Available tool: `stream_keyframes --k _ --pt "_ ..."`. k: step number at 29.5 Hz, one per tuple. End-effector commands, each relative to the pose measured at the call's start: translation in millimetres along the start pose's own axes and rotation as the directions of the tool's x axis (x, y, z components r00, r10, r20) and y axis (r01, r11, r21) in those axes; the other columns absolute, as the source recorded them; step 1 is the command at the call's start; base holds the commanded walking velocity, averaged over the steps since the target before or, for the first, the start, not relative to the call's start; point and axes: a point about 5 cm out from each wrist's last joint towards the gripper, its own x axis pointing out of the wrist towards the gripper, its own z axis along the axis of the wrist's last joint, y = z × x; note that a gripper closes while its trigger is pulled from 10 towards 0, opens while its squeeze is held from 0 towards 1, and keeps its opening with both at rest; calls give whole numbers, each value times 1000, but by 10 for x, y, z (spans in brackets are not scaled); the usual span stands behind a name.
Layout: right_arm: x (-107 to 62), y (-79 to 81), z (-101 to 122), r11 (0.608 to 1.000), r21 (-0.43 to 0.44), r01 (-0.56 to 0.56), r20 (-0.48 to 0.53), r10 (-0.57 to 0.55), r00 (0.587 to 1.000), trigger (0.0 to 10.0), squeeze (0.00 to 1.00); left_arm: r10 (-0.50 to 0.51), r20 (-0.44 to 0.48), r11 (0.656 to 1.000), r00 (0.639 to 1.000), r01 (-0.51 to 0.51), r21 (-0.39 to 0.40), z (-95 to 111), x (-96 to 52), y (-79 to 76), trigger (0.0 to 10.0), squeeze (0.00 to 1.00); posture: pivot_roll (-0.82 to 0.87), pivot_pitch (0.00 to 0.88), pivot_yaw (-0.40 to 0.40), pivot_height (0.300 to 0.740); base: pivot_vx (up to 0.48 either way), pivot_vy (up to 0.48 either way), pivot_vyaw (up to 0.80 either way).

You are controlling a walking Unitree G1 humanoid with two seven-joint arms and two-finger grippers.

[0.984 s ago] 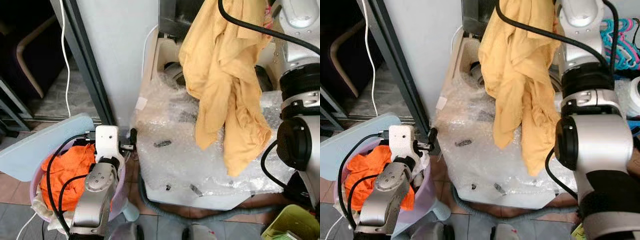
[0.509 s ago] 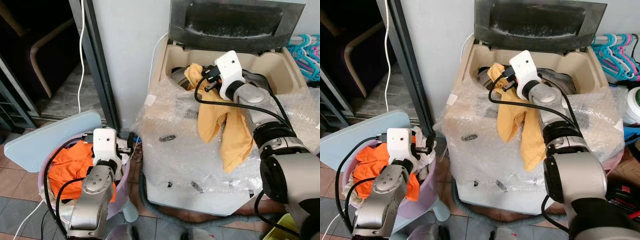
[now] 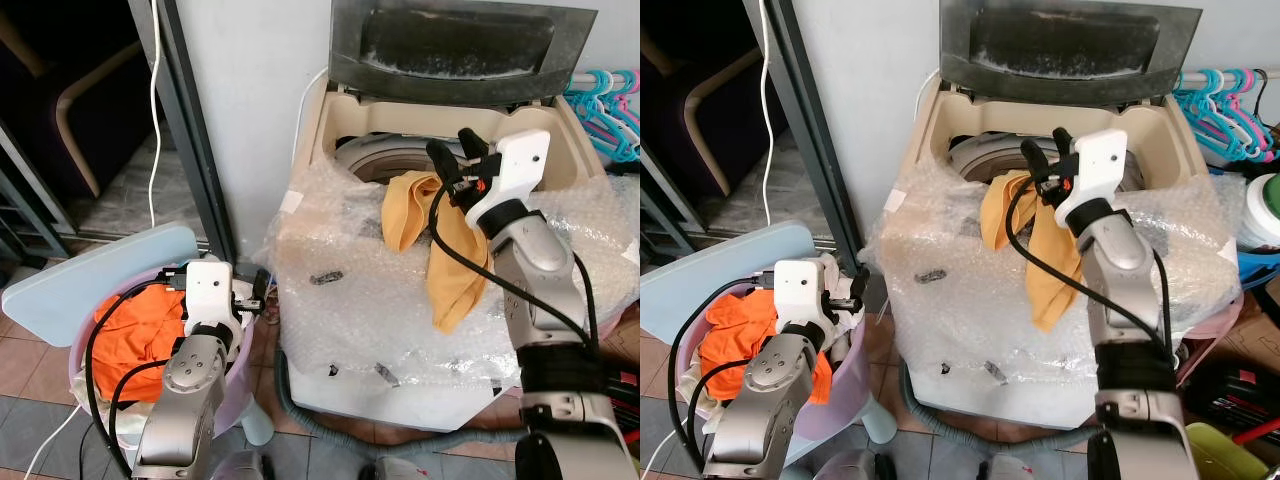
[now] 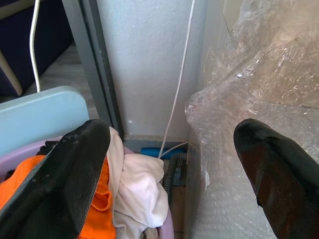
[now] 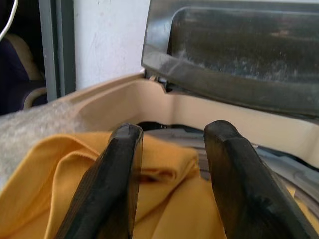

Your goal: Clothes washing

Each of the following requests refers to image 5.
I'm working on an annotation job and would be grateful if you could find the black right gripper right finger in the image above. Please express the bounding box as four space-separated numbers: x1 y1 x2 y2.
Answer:
203 120 319 239

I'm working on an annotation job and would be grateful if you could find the yellow cloth garment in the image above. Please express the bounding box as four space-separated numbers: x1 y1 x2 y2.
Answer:
0 132 319 239

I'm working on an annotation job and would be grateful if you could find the white cable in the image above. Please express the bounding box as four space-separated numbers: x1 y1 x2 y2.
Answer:
0 0 19 40

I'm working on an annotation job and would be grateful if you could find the beige top-load washing machine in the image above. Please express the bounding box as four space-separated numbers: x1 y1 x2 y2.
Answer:
0 72 319 239

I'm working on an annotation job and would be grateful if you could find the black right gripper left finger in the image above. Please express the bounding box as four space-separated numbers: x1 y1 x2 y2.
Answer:
54 123 144 239

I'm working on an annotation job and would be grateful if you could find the dark blue beige chair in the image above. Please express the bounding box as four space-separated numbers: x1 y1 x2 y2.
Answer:
0 33 48 116

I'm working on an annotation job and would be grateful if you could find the dark transparent washer lid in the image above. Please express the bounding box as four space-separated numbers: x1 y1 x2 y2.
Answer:
141 0 319 118

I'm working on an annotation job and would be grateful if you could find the grey door frame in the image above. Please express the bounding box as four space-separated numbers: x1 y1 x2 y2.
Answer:
38 0 76 102

